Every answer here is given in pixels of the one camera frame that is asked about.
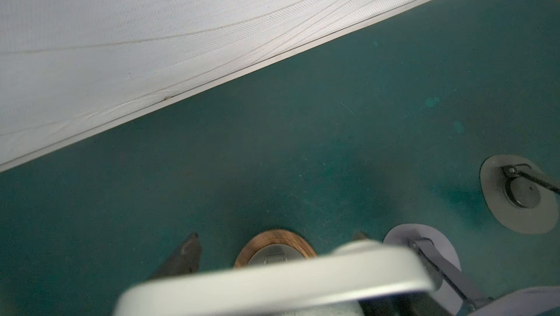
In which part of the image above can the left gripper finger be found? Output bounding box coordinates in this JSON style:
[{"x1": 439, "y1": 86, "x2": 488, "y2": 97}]
[{"x1": 148, "y1": 233, "x2": 202, "y2": 280}]

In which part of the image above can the phone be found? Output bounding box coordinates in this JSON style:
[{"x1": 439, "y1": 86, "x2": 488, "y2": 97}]
[{"x1": 114, "y1": 240, "x2": 435, "y2": 315}]

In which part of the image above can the wooden round stand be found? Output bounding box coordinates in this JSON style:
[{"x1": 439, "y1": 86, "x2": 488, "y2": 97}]
[{"x1": 234, "y1": 229, "x2": 317, "y2": 269}]

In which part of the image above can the lilac rear round stand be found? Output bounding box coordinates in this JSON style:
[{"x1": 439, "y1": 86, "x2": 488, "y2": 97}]
[{"x1": 382, "y1": 223, "x2": 560, "y2": 316}]

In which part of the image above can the grey round stand right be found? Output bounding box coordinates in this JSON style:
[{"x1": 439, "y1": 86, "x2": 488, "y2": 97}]
[{"x1": 480, "y1": 155, "x2": 559, "y2": 234}]

